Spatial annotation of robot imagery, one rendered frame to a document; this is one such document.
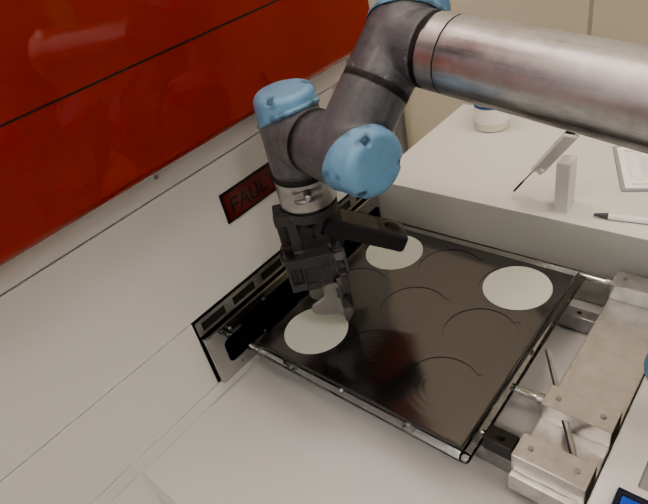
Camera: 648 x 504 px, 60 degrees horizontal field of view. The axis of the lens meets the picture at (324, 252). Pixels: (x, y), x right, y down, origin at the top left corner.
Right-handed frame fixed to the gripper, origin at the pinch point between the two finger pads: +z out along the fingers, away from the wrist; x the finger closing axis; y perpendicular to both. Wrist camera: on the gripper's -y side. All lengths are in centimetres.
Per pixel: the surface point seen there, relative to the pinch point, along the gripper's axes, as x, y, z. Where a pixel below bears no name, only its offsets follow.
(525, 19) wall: -157, -94, 13
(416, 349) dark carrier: 8.6, -7.6, 2.0
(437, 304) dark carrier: 0.6, -13.0, 2.1
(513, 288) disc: 1.1, -24.5, 2.0
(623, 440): 32.0, -23.0, -3.8
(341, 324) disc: 0.2, 1.9, 2.0
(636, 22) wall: -136, -126, 16
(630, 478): 35.8, -21.4, -3.8
